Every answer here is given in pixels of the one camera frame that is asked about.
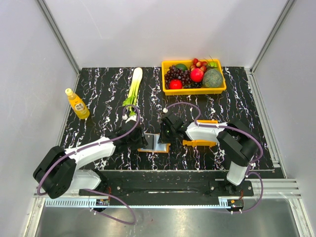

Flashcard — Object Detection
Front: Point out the black VIP credit card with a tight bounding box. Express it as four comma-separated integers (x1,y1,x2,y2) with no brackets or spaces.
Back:
144,133,154,150

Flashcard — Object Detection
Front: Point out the orange leather card holder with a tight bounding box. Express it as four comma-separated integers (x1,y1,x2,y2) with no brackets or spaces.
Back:
137,134,170,153

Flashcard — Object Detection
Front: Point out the small yellow plastic bin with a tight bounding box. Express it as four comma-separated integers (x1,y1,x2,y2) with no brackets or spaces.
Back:
182,120,223,147

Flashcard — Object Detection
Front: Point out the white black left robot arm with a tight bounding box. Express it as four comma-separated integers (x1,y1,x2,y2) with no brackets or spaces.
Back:
33,119,147,199

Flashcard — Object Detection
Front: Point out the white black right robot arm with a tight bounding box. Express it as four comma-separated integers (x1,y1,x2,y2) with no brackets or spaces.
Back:
158,111,263,196

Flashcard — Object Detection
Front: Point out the green white celery stalk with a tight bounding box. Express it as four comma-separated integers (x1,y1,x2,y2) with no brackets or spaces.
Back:
123,67,143,106

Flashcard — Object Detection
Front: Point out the red apple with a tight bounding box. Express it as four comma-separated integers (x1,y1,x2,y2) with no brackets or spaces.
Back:
169,79,183,89

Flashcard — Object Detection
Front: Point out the dark blueberry cluster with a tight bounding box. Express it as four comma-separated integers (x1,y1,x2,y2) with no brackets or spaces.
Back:
183,82,202,89

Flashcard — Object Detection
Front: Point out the purple grape bunch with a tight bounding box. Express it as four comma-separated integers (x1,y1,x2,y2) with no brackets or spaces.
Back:
164,65,192,87

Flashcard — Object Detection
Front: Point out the red pomegranate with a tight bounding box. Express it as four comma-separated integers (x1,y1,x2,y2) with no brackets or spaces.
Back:
190,68,204,82

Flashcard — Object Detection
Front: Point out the yellow juice bottle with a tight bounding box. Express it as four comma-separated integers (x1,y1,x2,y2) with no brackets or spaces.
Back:
65,88,90,119

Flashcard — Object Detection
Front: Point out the green lime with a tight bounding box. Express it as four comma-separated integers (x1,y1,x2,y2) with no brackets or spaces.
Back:
175,63,188,71

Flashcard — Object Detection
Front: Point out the yellow fruit tray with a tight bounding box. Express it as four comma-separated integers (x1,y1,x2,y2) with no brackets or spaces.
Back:
161,59,227,96

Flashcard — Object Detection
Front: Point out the green netted melon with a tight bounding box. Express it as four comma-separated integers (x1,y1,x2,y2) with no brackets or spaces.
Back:
202,69,223,88

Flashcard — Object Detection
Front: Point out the red cherry cluster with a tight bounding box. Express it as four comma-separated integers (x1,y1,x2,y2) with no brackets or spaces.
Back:
190,58,208,72

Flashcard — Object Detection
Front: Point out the green apple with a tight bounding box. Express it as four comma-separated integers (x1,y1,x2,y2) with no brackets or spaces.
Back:
206,61,218,69

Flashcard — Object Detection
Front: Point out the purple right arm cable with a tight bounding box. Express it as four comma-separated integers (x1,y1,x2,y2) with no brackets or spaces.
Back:
163,102,264,214

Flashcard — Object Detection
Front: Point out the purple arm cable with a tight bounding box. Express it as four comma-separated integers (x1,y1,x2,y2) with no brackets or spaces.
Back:
36,104,141,225
163,102,264,214

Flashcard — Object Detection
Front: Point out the white cable duct strip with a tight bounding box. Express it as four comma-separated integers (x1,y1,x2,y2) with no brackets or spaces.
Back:
45,197,230,208

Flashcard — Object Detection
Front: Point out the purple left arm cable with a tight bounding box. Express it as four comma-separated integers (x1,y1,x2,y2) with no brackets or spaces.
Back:
36,104,141,225

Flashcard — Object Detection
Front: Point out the aluminium rail frame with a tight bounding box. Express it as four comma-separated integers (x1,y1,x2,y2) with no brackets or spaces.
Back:
245,68,301,199

